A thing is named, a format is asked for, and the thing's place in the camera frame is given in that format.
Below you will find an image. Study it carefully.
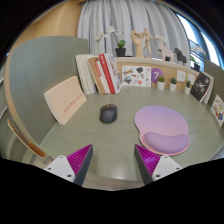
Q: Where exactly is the window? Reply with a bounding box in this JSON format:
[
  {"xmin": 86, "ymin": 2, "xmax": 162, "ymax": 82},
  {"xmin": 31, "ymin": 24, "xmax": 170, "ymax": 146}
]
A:
[{"xmin": 176, "ymin": 13, "xmax": 222, "ymax": 68}]

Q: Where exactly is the round purple number sticker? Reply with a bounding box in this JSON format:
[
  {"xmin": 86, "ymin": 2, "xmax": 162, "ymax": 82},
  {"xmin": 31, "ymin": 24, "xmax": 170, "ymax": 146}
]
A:
[{"xmin": 150, "ymin": 67, "xmax": 165, "ymax": 84}]

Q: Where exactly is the grey curtain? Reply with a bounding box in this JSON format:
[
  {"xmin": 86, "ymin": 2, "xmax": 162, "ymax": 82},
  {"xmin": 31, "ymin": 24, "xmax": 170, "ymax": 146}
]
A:
[{"xmin": 77, "ymin": 0, "xmax": 192, "ymax": 61}]

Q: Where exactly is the white orchid in black pot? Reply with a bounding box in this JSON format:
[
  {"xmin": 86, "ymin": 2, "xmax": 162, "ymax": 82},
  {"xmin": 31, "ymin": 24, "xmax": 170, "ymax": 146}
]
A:
[
  {"xmin": 94, "ymin": 26, "xmax": 128, "ymax": 58},
  {"xmin": 188, "ymin": 54, "xmax": 202, "ymax": 73},
  {"xmin": 153, "ymin": 34, "xmax": 168, "ymax": 46}
]

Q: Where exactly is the small plant in white pot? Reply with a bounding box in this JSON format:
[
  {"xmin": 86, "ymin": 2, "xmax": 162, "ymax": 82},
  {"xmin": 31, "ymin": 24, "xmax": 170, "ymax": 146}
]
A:
[
  {"xmin": 184, "ymin": 79, "xmax": 193, "ymax": 96},
  {"xmin": 168, "ymin": 77, "xmax": 178, "ymax": 93},
  {"xmin": 156, "ymin": 76, "xmax": 166, "ymax": 91}
]

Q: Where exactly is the tan brown book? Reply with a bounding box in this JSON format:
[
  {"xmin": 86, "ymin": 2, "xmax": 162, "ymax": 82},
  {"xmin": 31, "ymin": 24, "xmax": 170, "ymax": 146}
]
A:
[{"xmin": 87, "ymin": 56, "xmax": 107, "ymax": 95}]

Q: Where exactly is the black magazine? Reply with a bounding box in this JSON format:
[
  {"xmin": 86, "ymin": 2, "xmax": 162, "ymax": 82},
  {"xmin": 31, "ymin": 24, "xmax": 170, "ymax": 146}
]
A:
[{"xmin": 189, "ymin": 71, "xmax": 213, "ymax": 103}]

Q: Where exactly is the black wooden horse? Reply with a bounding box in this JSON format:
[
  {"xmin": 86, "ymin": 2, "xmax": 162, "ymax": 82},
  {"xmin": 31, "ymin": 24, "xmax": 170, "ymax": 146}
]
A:
[{"xmin": 173, "ymin": 47, "xmax": 188, "ymax": 65}]

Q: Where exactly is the thick white book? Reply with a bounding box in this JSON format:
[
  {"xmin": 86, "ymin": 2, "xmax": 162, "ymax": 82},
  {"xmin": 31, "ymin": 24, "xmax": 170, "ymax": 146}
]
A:
[{"xmin": 75, "ymin": 54, "xmax": 98, "ymax": 96}]

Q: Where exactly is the black computer mouse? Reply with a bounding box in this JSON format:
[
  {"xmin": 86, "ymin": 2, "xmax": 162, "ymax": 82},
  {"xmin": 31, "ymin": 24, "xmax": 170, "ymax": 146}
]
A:
[{"xmin": 98, "ymin": 103, "xmax": 119, "ymax": 124}]

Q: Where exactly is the wooden hand model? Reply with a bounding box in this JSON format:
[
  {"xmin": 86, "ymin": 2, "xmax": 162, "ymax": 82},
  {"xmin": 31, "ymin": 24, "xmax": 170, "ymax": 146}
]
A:
[{"xmin": 130, "ymin": 29, "xmax": 145, "ymax": 58}]

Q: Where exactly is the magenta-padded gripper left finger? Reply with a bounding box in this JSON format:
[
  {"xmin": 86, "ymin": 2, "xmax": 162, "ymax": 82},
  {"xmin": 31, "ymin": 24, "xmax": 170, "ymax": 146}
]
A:
[{"xmin": 43, "ymin": 143, "xmax": 94, "ymax": 187}]

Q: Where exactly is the white sticker sheet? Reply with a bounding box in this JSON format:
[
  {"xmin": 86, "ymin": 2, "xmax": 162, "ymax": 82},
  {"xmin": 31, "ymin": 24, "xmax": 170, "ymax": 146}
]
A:
[{"xmin": 121, "ymin": 65, "xmax": 153, "ymax": 88}]

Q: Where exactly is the beige book with red lettering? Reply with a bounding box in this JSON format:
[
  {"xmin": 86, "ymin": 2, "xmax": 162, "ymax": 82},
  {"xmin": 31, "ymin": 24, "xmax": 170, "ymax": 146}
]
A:
[{"xmin": 43, "ymin": 75, "xmax": 88, "ymax": 126}]

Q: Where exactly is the light wooden desk ledge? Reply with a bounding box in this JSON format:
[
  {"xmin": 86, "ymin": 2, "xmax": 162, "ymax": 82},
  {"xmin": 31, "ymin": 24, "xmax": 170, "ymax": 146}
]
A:
[{"xmin": 114, "ymin": 56, "xmax": 208, "ymax": 92}]

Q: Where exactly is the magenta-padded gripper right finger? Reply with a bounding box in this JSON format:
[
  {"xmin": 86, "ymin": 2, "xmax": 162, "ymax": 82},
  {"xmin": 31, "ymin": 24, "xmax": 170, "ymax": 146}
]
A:
[{"xmin": 133, "ymin": 143, "xmax": 183, "ymax": 186}]

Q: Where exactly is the pink wooden horse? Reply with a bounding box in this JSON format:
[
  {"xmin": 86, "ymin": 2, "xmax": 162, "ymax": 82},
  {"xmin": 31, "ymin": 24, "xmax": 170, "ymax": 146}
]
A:
[{"xmin": 157, "ymin": 43, "xmax": 175, "ymax": 63}]

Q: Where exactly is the white wall socket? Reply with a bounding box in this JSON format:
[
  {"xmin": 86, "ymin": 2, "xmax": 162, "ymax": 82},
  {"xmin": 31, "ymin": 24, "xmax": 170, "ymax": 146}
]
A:
[
  {"xmin": 176, "ymin": 69, "xmax": 187, "ymax": 83},
  {"xmin": 187, "ymin": 73, "xmax": 196, "ymax": 85}
]

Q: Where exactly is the lavender mouse pad with wrist rest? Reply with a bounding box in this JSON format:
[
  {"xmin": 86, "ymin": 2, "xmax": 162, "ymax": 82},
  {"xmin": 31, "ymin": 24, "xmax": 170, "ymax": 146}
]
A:
[{"xmin": 134, "ymin": 105, "xmax": 191, "ymax": 157}]

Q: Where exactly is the white book with red spine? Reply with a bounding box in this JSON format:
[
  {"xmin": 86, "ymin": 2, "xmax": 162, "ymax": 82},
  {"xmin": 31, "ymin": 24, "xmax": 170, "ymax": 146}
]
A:
[{"xmin": 94, "ymin": 59, "xmax": 111, "ymax": 95}]

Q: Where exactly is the colourful sticker card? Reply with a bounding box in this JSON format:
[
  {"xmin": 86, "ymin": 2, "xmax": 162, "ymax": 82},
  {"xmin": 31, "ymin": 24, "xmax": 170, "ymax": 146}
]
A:
[{"xmin": 210, "ymin": 94, "xmax": 224, "ymax": 127}]

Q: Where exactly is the wooden artist mannequin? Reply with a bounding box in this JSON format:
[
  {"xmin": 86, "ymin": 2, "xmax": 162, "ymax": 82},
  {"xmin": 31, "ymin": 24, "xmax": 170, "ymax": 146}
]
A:
[{"xmin": 142, "ymin": 27, "xmax": 157, "ymax": 58}]

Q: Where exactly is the tall red book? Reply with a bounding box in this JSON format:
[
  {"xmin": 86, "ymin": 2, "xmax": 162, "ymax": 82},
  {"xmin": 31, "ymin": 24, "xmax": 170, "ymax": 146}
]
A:
[{"xmin": 98, "ymin": 53, "xmax": 117, "ymax": 95}]

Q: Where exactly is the green desk partition panel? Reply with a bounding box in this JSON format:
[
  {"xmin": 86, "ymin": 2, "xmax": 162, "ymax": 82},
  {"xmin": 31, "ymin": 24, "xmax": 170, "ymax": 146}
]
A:
[
  {"xmin": 203, "ymin": 59, "xmax": 224, "ymax": 98},
  {"xmin": 9, "ymin": 35, "xmax": 90, "ymax": 145}
]

